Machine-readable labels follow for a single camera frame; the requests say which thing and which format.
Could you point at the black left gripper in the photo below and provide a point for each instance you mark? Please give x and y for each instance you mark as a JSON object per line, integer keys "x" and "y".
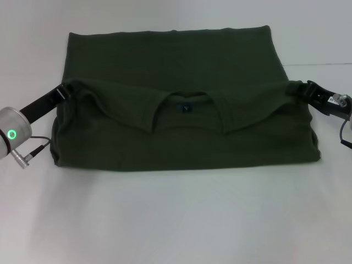
{"x": 41, "y": 105}

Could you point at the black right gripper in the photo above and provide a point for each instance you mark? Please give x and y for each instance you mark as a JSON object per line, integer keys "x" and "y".
{"x": 321, "y": 100}

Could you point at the dark green FREE t-shirt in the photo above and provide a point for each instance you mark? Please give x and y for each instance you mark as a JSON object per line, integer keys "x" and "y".
{"x": 178, "y": 123}

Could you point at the white number sticker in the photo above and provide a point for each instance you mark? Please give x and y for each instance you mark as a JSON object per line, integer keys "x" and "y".
{"x": 330, "y": 99}

